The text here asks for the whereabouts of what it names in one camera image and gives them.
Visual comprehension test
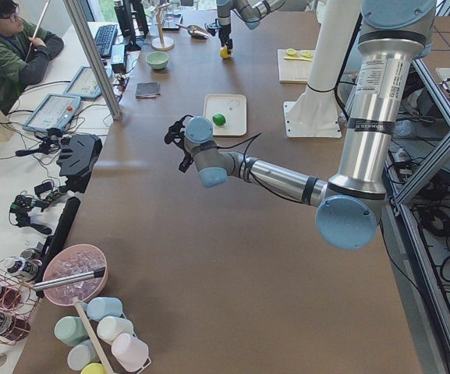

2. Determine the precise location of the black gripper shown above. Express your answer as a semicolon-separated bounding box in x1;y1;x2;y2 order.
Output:
218;24;233;51
179;146;193;173

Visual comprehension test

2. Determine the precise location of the yellow lemon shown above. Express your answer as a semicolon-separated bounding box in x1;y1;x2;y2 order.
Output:
219;47;232;59

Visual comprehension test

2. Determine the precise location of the green lime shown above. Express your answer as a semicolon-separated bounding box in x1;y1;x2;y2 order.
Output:
212;114;226;126

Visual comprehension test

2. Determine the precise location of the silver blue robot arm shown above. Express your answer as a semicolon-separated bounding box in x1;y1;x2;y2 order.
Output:
165;1;436;250
212;0;285;59

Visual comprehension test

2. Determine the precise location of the cream rabbit tray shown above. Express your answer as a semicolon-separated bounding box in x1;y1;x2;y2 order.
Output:
203;94;247;137

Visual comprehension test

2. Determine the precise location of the metal scoop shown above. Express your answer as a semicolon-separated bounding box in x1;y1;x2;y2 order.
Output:
177;23;210;40

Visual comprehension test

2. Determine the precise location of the yellow plastic knife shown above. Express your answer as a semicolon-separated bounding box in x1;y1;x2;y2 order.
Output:
283;56;313;62

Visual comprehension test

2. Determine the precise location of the wooden mug stand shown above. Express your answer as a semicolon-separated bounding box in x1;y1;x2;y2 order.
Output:
151;3;175;51

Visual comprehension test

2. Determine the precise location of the light green bowl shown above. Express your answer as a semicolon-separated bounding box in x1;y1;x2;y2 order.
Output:
145;51;169;70

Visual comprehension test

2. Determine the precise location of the wooden cutting board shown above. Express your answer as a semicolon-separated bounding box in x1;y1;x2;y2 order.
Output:
277;48;314;84

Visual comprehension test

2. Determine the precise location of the grey folded cloth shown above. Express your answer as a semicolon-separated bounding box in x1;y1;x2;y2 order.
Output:
135;82;161;99

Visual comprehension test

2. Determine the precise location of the lemon slice far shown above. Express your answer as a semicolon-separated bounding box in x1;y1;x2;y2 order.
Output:
299;50;313;58

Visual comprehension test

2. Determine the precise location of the black keyboard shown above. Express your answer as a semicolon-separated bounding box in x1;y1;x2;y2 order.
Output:
94;24;118;58

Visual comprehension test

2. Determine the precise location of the far teach pendant tablet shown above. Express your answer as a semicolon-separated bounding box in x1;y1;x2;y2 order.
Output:
63;66;101;101

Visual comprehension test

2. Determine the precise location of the teach pendant tablet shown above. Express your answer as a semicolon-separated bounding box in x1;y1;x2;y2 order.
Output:
23;93;81;133
63;66;101;101

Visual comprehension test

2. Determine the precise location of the near teach pendant tablet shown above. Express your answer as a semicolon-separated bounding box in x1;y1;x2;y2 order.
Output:
23;93;81;133

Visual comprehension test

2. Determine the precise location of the pink bowl with ice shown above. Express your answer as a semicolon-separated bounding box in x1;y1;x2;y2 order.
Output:
43;244;108;306

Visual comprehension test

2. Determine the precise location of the black long bar device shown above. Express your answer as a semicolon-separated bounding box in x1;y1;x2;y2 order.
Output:
34;197;81;284

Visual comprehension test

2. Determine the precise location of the light blue cup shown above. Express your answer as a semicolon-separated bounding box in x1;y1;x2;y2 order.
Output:
87;297;123;322

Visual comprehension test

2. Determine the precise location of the white cup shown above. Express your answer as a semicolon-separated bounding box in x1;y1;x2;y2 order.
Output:
97;316;134;344

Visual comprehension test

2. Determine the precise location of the pink cup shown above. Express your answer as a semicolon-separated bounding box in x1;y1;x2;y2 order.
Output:
111;333;149;372

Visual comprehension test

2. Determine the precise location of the mint green cup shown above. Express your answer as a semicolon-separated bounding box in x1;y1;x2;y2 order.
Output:
54;316;89;347

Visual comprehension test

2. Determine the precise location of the person in green jacket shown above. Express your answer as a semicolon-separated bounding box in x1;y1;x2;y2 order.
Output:
0;1;64;115

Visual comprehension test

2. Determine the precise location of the pale grey-blue cup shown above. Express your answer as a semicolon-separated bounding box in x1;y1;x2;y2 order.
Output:
67;340;100;371

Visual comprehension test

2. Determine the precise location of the yellow cup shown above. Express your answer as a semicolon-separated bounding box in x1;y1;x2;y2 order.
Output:
80;362;106;374

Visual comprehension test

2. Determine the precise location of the black camera mount wrist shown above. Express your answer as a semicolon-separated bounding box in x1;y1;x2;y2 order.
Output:
164;115;193;149

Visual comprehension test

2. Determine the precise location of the black plastic bracket device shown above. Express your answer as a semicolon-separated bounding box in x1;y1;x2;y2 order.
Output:
56;134;102;194

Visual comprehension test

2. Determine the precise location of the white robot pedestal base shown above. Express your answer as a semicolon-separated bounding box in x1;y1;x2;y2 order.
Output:
284;0;362;138

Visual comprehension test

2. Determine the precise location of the metal tongs handle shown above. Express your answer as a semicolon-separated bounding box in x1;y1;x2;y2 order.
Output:
32;267;107;291

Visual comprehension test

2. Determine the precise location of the aluminium frame post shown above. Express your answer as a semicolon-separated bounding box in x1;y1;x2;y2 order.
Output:
63;0;122;120

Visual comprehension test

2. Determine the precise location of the wooden spoon handle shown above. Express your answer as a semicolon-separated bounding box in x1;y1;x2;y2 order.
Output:
73;298;114;374

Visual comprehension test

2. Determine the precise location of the copper wire bottle rack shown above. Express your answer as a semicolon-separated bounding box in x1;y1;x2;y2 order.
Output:
0;263;39;345

